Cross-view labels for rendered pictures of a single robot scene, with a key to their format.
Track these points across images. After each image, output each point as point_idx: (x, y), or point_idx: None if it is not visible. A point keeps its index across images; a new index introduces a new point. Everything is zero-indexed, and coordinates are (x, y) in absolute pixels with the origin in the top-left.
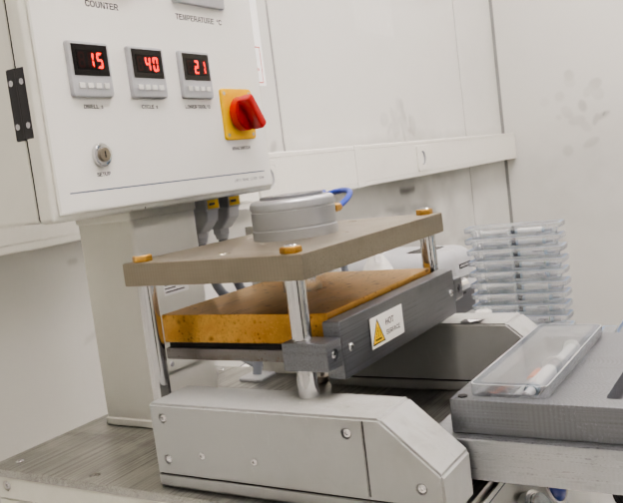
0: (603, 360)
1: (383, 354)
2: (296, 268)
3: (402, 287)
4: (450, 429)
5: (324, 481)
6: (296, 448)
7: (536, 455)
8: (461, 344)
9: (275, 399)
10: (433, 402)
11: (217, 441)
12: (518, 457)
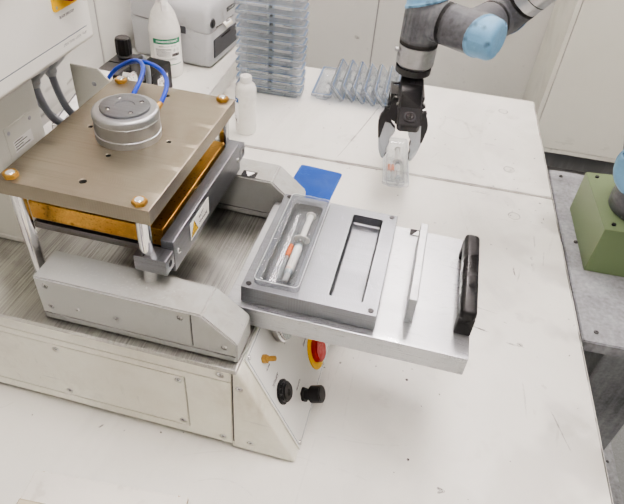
0: (329, 244)
1: (197, 236)
2: (144, 218)
3: (208, 178)
4: (239, 297)
5: (164, 334)
6: (145, 318)
7: (287, 322)
8: (241, 188)
9: (127, 281)
10: (220, 225)
11: (88, 304)
12: (277, 321)
